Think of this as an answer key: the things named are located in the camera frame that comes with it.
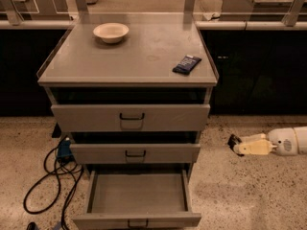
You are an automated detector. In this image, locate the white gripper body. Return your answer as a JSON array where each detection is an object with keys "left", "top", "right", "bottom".
[{"left": 268, "top": 127, "right": 298, "bottom": 156}]

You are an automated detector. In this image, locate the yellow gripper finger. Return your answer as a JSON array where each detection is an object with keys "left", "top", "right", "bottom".
[
  {"left": 240, "top": 133, "right": 267, "bottom": 143},
  {"left": 233, "top": 140, "right": 276, "bottom": 155}
]

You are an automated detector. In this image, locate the black chocolate rxbar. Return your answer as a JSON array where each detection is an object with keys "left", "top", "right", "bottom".
[{"left": 227, "top": 134, "right": 243, "bottom": 157}]

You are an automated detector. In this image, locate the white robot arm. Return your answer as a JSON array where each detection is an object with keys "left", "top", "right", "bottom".
[{"left": 227, "top": 126, "right": 307, "bottom": 156}]

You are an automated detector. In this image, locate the blue rxbar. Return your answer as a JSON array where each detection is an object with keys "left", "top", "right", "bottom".
[{"left": 172, "top": 55, "right": 201, "bottom": 76}]

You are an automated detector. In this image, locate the grey middle drawer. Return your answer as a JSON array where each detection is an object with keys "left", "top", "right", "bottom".
[{"left": 70, "top": 144, "right": 201, "bottom": 164}]

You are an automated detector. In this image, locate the grey drawer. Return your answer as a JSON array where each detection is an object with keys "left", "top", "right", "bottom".
[
  {"left": 73, "top": 170, "right": 201, "bottom": 230},
  {"left": 51, "top": 104, "right": 210, "bottom": 132},
  {"left": 70, "top": 144, "right": 201, "bottom": 164}
]

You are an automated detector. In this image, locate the grey drawer cabinet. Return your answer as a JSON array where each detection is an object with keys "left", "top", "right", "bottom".
[{"left": 36, "top": 12, "right": 221, "bottom": 180}]

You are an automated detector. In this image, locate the grey bottom drawer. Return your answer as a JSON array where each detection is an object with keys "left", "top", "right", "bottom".
[{"left": 73, "top": 170, "right": 201, "bottom": 230}]

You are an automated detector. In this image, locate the grey top drawer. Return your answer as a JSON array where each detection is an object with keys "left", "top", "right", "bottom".
[{"left": 51, "top": 104, "right": 210, "bottom": 132}]

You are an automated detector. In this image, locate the white ceramic bowl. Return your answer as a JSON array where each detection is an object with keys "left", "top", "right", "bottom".
[{"left": 93, "top": 23, "right": 130, "bottom": 44}]

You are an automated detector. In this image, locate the blue power box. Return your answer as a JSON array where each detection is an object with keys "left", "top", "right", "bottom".
[{"left": 57, "top": 138, "right": 73, "bottom": 160}]

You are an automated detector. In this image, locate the black floor cable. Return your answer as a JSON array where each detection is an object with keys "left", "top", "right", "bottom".
[{"left": 22, "top": 144, "right": 84, "bottom": 230}]

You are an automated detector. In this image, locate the white horizontal rail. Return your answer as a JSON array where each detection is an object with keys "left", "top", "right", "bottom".
[{"left": 0, "top": 20, "right": 307, "bottom": 31}]

